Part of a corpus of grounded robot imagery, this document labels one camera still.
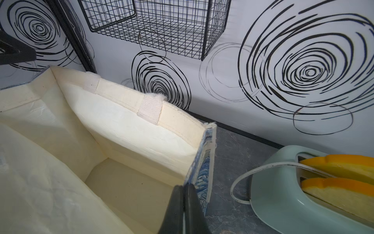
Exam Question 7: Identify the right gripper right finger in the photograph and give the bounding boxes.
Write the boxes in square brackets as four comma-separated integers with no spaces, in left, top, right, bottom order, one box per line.
[185,184,211,234]

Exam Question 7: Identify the toast slice rear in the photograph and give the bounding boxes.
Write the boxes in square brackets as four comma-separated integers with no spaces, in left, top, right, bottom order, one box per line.
[300,155,374,185]

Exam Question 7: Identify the toast slice front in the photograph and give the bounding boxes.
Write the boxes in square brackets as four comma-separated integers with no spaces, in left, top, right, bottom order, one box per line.
[301,178,374,222]

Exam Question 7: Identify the mint green toaster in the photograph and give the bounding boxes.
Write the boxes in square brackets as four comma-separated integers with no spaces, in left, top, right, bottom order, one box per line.
[250,145,374,234]

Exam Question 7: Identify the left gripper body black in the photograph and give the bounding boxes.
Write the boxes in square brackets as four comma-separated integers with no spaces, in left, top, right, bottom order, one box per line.
[1,31,37,65]

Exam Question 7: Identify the canvas starry night tote bag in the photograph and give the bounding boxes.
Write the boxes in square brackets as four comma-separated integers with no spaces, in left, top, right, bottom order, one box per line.
[1,66,217,234]

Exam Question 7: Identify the white toaster cable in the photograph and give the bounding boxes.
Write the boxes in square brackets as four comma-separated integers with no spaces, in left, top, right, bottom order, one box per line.
[230,161,337,205]

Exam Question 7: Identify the black wire wall basket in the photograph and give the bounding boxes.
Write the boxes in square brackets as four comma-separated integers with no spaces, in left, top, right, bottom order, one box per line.
[78,0,231,60]

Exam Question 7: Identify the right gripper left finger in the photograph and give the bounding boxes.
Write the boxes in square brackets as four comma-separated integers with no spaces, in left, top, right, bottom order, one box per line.
[158,185,184,234]

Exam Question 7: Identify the toast slice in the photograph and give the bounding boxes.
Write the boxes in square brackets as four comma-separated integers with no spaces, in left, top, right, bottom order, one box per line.
[300,155,374,185]
[301,178,374,222]

